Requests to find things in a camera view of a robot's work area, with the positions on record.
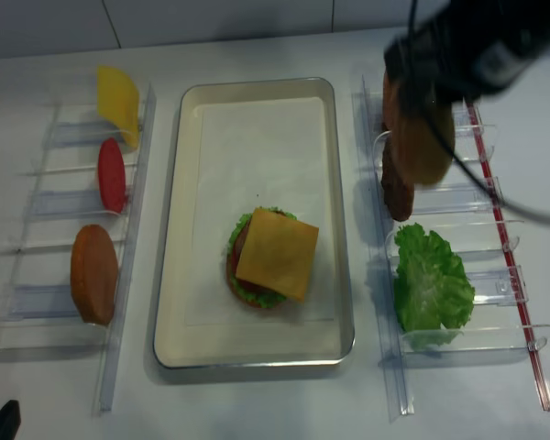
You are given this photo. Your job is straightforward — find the black object at corner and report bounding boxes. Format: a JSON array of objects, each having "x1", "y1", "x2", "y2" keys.
[{"x1": 0, "y1": 400, "x2": 21, "y2": 440}]

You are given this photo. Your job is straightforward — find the left clear acrylic rack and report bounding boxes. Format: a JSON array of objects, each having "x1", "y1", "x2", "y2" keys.
[{"x1": 0, "y1": 81, "x2": 157, "y2": 412}]

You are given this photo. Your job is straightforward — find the right clear acrylic rack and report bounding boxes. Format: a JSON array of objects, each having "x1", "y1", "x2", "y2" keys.
[{"x1": 352, "y1": 75, "x2": 550, "y2": 419}]

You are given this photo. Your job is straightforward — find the sesame bun top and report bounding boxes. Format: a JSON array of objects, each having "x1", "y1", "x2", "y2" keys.
[{"x1": 390, "y1": 80, "x2": 457, "y2": 187}]

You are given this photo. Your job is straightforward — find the lettuce in burger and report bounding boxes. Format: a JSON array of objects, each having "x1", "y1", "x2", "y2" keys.
[{"x1": 225, "y1": 213, "x2": 287, "y2": 310}]

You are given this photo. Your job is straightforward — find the brown meat patty in rack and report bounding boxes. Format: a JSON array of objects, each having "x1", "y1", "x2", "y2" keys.
[{"x1": 381, "y1": 135, "x2": 414, "y2": 222}]

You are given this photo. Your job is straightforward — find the tomato slice in burger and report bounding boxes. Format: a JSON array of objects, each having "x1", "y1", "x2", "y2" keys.
[{"x1": 226, "y1": 248, "x2": 275, "y2": 294}]

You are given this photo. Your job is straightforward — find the yellow cheese slice in rack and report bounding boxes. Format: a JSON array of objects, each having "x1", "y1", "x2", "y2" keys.
[{"x1": 96, "y1": 65, "x2": 139, "y2": 149}]

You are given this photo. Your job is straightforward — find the white paper liner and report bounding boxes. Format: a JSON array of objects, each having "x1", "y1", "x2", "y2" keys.
[{"x1": 186, "y1": 98, "x2": 336, "y2": 325}]

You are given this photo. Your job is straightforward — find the cheese slice on burger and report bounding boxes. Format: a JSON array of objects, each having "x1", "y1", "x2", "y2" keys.
[{"x1": 236, "y1": 207, "x2": 319, "y2": 303}]

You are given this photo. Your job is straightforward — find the red tomato slice in rack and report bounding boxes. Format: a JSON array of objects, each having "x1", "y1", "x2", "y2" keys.
[{"x1": 97, "y1": 137, "x2": 127, "y2": 214}]

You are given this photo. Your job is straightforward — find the white metal tray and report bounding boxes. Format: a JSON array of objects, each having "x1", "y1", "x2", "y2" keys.
[{"x1": 153, "y1": 78, "x2": 355, "y2": 369}]

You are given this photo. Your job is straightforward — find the green lettuce leaf in rack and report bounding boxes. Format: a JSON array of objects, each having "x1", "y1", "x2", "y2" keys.
[{"x1": 393, "y1": 224, "x2": 476, "y2": 351}]

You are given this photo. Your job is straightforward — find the clear acrylic rack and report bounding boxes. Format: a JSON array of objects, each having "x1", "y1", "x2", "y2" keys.
[
  {"x1": 0, "y1": 81, "x2": 157, "y2": 412},
  {"x1": 352, "y1": 75, "x2": 550, "y2": 419}
]

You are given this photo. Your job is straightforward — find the brown bun in left rack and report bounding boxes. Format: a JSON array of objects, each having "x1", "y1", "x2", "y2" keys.
[{"x1": 70, "y1": 225, "x2": 118, "y2": 326}]

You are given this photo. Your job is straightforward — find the black cable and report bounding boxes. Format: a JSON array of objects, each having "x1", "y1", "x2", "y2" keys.
[{"x1": 405, "y1": 0, "x2": 550, "y2": 226}]

